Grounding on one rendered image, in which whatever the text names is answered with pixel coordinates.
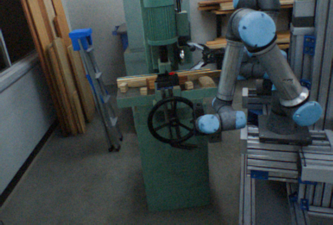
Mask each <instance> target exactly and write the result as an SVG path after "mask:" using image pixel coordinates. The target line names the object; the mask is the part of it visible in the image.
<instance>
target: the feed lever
mask: <svg viewBox="0 0 333 225"><path fill-rule="evenodd" d="M178 45H179V46H188V47H189V50H190V51H191V52H194V51H195V50H196V47H195V46H194V45H191V46H190V45H188V44H187V41H186V37H182V36H180V37H179V38H178Z"/></svg>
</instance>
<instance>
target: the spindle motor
mask: <svg viewBox="0 0 333 225"><path fill-rule="evenodd" d="M143 3H144V13H145V23H146V33H147V42H148V44H150V45H168V44H171V43H174V42H176V41H177V34H176V26H175V11H174V0H143Z"/></svg>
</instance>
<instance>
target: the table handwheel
mask: <svg viewBox="0 0 333 225"><path fill-rule="evenodd" d="M168 102H174V108H173V112H172V110H171V109H168V111H169V118H168V122H167V123H164V124H163V125H161V126H158V127H157V128H155V129H154V128H153V123H152V120H153V115H154V113H155V112H156V110H158V108H159V107H160V106H162V105H163V104H166V103H168ZM177 102H183V103H185V104H186V105H188V106H189V107H190V108H191V109H192V110H194V109H193V104H194V103H193V102H191V101H190V100H189V99H187V98H185V97H182V96H169V97H166V98H163V99H161V100H159V101H158V102H157V103H156V104H155V105H154V106H153V107H152V109H151V110H150V111H149V113H148V116H147V126H148V129H149V131H150V133H151V135H152V136H154V137H155V138H156V139H157V140H158V141H160V142H163V143H167V144H178V143H182V142H184V141H186V140H188V139H190V138H191V137H192V136H193V135H194V133H193V131H194V127H193V128H192V129H191V128H189V127H187V126H185V125H184V124H183V123H181V122H180V120H179V117H178V116H177V115H176V109H177ZM168 125H170V126H171V127H177V126H178V125H179V126H181V127H183V128H185V129H186V130H188V131H189V133H188V134H187V135H184V136H183V137H180V138H177V139H168V138H165V137H162V136H160V135H158V134H157V132H156V131H158V130H159V129H161V128H163V127H166V126H168Z"/></svg>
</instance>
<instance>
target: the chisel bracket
mask: <svg viewBox="0 0 333 225"><path fill-rule="evenodd" d="M158 68H159V73H160V74H162V73H165V69H166V70H168V72H169V73H170V72H172V70H171V63H170V60H169V58H168V62H160V58H159V59H158Z"/></svg>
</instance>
